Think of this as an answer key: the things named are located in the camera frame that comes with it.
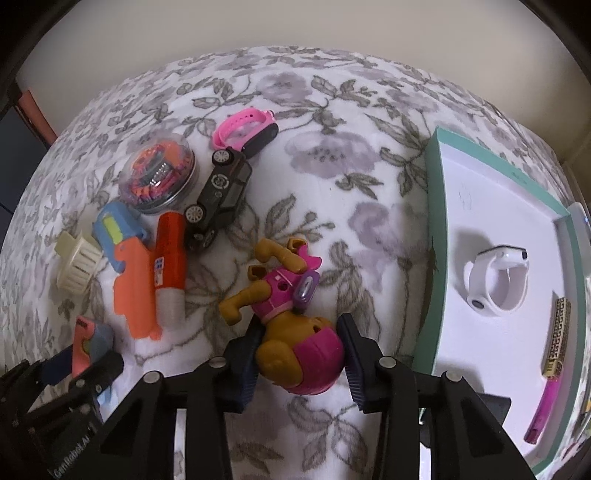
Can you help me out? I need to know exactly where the gold patterned lighter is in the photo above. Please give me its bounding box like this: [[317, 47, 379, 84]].
[[540, 297, 574, 380]]

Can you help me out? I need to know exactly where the blue and orange toy gun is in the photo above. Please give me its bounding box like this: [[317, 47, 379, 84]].
[[91, 200, 164, 342]]

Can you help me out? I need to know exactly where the white smartwatch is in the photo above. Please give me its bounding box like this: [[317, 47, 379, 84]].
[[464, 246, 530, 316]]

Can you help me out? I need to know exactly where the round clear-lid tin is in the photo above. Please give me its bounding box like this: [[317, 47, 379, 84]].
[[117, 133, 199, 216]]

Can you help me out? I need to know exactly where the cream ribbed plastic piece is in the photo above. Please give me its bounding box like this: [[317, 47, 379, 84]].
[[56, 230, 103, 293]]

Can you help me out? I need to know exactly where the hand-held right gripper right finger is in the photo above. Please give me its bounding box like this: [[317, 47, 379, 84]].
[[337, 314, 532, 480]]

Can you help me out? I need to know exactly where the small pink and blue toy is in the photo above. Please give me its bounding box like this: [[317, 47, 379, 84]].
[[73, 316, 114, 407]]

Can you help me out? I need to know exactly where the orange tube with clear cap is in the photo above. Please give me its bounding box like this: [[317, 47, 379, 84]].
[[154, 211, 188, 326]]

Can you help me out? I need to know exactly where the dark cabinet with red edge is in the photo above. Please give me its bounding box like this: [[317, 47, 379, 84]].
[[0, 80, 59, 220]]

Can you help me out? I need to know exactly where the white power strip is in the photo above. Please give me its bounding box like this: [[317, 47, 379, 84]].
[[568, 202, 591, 278]]

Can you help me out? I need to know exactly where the brown and pink dog toy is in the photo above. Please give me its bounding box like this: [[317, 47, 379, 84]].
[[219, 237, 346, 396]]

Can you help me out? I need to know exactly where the teal cardboard box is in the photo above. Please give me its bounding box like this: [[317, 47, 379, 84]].
[[423, 126, 591, 479]]

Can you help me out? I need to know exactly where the pink and purple pen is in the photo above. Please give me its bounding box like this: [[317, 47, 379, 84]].
[[523, 376, 564, 445]]

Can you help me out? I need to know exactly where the black toy car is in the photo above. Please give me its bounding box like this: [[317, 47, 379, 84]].
[[183, 146, 253, 253]]

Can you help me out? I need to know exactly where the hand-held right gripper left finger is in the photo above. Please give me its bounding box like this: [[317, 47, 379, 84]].
[[60, 318, 265, 480]]

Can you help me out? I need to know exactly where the pink smart band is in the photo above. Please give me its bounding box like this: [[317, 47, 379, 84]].
[[212, 106, 280, 159]]

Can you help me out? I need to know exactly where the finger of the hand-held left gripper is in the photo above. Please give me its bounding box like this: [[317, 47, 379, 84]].
[[36, 344, 77, 387], [76, 353, 125, 393]]

